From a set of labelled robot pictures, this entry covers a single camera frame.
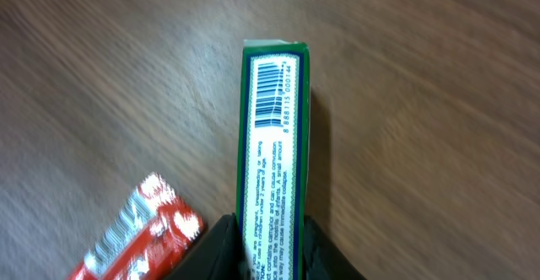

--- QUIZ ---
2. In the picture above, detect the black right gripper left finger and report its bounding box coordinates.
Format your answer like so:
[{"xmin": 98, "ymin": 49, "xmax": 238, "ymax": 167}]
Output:
[{"xmin": 165, "ymin": 213, "xmax": 241, "ymax": 280}]

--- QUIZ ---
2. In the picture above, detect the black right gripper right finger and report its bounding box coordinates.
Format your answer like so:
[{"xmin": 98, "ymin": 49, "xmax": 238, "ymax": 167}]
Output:
[{"xmin": 303, "ymin": 216, "xmax": 366, "ymax": 280}]

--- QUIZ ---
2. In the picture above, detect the green white small packet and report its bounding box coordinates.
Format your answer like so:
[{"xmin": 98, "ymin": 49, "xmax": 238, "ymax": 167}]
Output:
[{"xmin": 236, "ymin": 40, "xmax": 311, "ymax": 280}]

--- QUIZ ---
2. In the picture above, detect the red chocolate bar wrapper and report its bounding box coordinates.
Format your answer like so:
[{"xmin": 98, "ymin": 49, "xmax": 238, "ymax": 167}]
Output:
[{"xmin": 69, "ymin": 172, "xmax": 205, "ymax": 280}]

